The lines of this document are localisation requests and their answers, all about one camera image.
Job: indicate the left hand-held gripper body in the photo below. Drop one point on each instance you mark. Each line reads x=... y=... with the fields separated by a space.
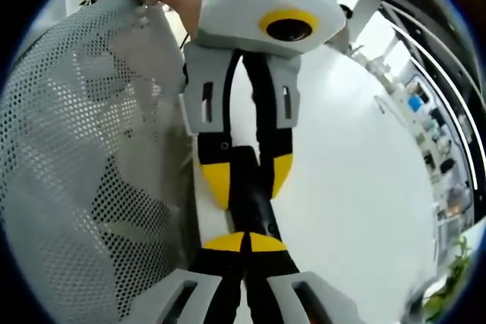
x=235 y=9

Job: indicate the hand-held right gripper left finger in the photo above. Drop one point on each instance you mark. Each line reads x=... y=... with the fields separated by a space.
x=212 y=282

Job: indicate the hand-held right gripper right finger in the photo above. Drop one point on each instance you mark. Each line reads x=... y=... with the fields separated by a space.
x=273 y=282

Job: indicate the black remote control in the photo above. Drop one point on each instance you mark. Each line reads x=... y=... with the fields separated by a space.
x=252 y=206

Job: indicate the person's left hand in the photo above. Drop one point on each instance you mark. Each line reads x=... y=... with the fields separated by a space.
x=186 y=1

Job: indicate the grey mesh office chair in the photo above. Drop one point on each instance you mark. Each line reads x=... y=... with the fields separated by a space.
x=57 y=149

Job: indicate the potted green plant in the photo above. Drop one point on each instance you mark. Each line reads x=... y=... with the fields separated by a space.
x=455 y=274

